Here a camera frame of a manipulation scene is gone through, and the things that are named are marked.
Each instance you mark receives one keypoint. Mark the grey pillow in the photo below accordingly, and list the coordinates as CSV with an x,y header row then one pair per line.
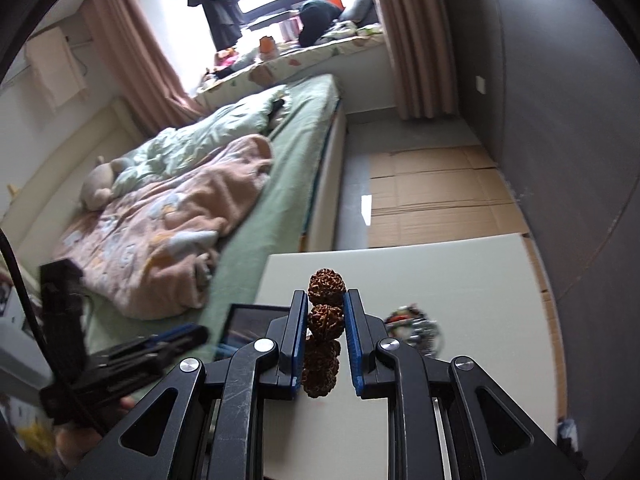
x,y
360,2

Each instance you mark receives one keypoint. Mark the small black object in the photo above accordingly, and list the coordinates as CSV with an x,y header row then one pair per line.
x,y
276,105

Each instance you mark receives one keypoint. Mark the black jewelry box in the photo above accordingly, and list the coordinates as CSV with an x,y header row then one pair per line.
x,y
250,327

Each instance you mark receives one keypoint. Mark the orange and white bag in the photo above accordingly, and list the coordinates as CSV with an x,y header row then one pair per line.
x,y
267,47

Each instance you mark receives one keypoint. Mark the pink curtain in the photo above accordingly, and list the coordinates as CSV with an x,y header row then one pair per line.
x,y
415,50
145,60

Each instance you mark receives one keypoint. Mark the bed with green sheet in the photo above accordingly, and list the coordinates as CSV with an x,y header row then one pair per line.
x,y
300,160

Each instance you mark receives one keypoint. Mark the dark cushion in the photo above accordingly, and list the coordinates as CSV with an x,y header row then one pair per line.
x,y
317,20

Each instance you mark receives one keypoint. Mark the person's left hand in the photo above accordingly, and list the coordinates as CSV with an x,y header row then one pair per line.
x,y
75,447

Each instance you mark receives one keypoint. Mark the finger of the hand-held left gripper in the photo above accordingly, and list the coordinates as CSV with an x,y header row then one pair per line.
x,y
130,365
175,337

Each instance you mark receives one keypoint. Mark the light green duvet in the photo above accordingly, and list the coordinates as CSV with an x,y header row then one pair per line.
x,y
200,135

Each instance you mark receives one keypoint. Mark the beige plush toy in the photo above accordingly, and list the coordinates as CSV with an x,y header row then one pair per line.
x,y
97,190

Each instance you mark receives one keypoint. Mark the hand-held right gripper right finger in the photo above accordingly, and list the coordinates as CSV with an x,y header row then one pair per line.
x,y
352,345

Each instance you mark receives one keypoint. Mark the small folding table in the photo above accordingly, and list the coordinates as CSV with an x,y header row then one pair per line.
x,y
272,20

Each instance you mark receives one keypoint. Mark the white wall switch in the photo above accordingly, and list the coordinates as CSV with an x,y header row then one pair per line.
x,y
480,84

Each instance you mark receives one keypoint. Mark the patterned window seat cushion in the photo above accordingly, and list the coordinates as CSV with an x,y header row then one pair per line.
x,y
310,60

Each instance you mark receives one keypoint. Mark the pink printed blanket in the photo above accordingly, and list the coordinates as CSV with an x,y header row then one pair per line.
x,y
165,230

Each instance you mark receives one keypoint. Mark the white low table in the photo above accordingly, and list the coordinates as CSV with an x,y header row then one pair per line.
x,y
450,280

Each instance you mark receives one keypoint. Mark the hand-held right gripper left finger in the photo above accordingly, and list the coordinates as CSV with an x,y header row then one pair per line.
x,y
302,340

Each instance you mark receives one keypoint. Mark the colourful small toys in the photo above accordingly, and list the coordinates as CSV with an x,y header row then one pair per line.
x,y
231,60

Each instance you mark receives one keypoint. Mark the beige hanging towel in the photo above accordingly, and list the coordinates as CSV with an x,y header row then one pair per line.
x,y
55,70

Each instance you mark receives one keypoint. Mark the hanging black clothes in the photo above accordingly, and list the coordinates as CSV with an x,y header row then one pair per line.
x,y
220,5

